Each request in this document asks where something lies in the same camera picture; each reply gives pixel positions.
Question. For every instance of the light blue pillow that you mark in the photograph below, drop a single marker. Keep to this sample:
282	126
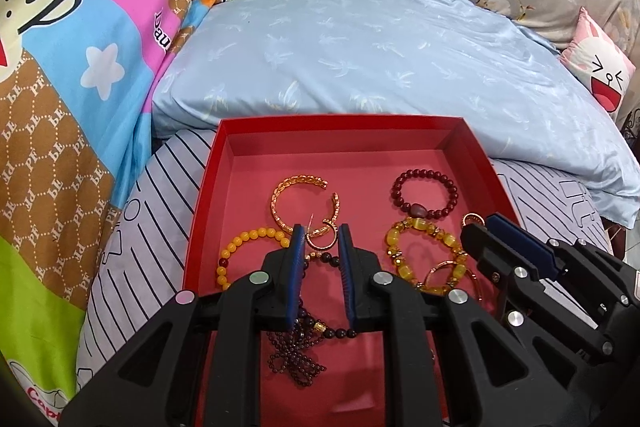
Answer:
375	47

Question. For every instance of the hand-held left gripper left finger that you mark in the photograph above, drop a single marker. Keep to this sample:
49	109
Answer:
295	277

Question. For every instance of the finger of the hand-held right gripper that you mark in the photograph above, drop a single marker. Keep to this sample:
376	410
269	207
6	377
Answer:
525	247
492	257

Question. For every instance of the thin gold bangle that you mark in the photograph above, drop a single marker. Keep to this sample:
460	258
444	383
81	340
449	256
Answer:
437	268

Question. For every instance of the red cardboard box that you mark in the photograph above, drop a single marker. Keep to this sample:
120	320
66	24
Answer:
350	157

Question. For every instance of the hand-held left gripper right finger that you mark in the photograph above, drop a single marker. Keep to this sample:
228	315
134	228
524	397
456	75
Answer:
348	277

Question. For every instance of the pink cartoon face cushion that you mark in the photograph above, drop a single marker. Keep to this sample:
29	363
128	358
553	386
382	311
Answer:
600	62

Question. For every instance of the colourful cartoon quilt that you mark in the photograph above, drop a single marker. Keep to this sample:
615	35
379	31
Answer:
75	107

